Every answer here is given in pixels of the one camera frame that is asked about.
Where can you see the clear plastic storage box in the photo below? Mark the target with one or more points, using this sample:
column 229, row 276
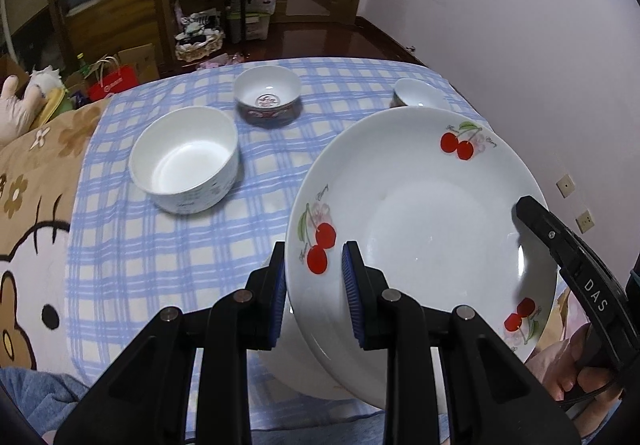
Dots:
column 257, row 20

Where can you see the red patterned ceramic bowl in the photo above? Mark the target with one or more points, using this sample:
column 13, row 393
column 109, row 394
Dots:
column 267, row 90
column 417, row 95

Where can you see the yellow green cushion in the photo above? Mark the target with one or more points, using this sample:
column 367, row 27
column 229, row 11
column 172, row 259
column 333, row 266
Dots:
column 52, row 107

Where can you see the small dark table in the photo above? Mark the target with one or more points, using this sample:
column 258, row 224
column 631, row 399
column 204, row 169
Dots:
column 242, row 10

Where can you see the wicker basket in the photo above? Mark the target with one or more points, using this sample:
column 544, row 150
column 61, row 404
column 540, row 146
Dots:
column 200, row 45

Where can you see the tall white ceramic bowl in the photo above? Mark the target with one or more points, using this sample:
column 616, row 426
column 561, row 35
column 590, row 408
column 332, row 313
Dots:
column 190, row 160

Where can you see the white wall socket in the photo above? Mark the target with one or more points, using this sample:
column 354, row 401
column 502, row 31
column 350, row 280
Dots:
column 566, row 186
column 585, row 221

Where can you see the person's right hand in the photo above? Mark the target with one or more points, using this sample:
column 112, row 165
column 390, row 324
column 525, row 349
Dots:
column 580, row 380

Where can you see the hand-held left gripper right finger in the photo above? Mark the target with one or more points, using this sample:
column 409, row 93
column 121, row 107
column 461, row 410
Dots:
column 352, row 300

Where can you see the white cherry print plate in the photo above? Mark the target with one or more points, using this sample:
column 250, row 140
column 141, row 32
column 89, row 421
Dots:
column 310, row 375
column 430, row 225

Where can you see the green glass bottle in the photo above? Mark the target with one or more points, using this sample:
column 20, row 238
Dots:
column 83, row 65

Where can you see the cardboard box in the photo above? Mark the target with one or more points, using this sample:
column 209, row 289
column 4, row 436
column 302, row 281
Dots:
column 12, row 72
column 142, row 60

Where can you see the white plush toy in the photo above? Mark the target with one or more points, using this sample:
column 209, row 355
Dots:
column 47, row 77

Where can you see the person's blue fleece clothing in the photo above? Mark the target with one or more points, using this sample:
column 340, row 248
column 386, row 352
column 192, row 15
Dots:
column 35, row 395

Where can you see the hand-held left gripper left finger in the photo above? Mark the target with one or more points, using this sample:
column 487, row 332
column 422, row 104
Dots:
column 277, row 305

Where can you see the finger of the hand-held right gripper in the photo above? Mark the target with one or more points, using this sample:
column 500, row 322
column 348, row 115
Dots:
column 537, row 217

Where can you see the cream plush toy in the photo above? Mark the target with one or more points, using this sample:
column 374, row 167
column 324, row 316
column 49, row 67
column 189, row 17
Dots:
column 15, row 110

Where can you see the red shopping bag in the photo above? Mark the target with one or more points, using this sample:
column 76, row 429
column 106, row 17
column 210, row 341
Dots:
column 117, row 81

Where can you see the brown printed blanket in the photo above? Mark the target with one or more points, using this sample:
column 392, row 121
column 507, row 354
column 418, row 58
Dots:
column 35, row 225

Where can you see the blue plaid cloth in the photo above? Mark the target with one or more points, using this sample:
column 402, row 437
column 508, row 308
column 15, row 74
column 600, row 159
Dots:
column 150, row 265

